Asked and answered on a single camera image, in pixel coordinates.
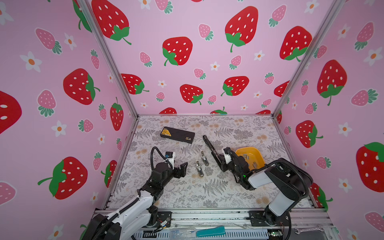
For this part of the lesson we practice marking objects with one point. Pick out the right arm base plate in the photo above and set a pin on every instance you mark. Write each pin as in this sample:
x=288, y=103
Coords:
x=262, y=219

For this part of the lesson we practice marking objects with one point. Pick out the silver wrench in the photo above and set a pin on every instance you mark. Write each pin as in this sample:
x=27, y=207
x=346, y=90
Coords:
x=299, y=231

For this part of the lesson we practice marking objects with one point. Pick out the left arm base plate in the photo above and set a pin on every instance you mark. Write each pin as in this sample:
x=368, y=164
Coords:
x=160, y=217

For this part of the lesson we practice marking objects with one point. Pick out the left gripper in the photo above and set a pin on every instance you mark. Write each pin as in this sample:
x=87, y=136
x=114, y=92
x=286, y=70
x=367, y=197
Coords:
x=182, y=170

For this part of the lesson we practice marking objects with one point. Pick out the aluminium rail frame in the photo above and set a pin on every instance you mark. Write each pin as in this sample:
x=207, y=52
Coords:
x=236, y=224

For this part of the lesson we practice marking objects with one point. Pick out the black stapler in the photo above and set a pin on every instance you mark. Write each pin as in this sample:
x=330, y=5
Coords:
x=211, y=150

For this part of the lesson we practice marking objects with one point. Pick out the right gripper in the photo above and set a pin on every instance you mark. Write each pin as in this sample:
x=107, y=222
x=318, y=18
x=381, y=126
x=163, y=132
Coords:
x=226, y=159

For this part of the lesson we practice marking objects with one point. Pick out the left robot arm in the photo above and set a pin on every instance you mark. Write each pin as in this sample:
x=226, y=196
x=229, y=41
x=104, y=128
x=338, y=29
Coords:
x=141, y=211

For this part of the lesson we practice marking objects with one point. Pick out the black tool case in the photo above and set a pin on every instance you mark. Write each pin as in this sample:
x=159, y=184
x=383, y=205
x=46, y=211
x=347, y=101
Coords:
x=177, y=135

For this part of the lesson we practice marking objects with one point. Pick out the teal handled tool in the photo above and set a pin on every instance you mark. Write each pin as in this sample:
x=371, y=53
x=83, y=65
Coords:
x=213, y=232

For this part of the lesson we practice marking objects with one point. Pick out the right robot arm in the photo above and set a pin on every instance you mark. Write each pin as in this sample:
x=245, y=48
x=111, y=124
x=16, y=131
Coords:
x=292, y=182

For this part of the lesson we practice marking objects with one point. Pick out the yellow plastic tray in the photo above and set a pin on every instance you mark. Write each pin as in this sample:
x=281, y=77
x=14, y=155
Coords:
x=252, y=156

